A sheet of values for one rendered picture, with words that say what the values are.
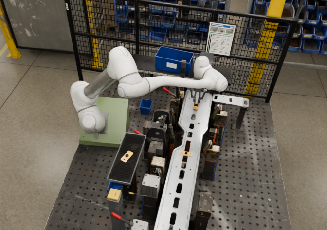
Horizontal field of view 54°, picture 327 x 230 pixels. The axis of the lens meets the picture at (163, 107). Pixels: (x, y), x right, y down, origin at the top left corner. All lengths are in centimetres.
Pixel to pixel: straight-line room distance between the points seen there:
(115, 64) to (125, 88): 16
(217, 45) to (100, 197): 153
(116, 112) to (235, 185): 107
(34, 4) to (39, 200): 239
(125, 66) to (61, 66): 286
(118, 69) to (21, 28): 298
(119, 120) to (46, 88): 196
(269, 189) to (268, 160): 28
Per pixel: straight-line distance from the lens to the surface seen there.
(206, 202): 197
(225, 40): 277
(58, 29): 452
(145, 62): 289
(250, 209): 240
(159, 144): 213
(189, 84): 206
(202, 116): 245
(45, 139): 375
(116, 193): 183
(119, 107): 258
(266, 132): 290
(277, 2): 266
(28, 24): 466
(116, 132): 258
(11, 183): 350
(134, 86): 190
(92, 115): 235
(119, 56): 193
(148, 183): 192
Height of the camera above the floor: 272
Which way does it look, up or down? 44 degrees down
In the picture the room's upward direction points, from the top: 3 degrees clockwise
